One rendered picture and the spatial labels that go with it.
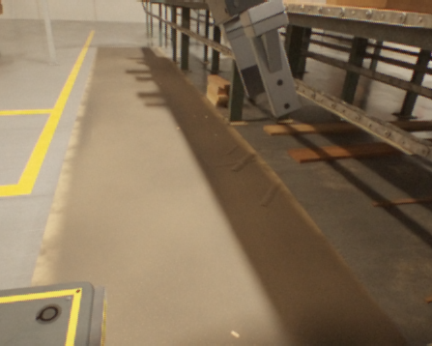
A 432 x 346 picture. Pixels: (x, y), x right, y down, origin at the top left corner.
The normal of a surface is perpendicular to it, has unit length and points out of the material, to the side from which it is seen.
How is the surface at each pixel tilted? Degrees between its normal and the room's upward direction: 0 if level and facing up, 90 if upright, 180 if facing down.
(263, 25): 83
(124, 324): 0
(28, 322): 0
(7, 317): 0
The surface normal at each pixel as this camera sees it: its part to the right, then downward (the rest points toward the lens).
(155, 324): 0.06, -0.88
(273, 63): 0.27, 0.74
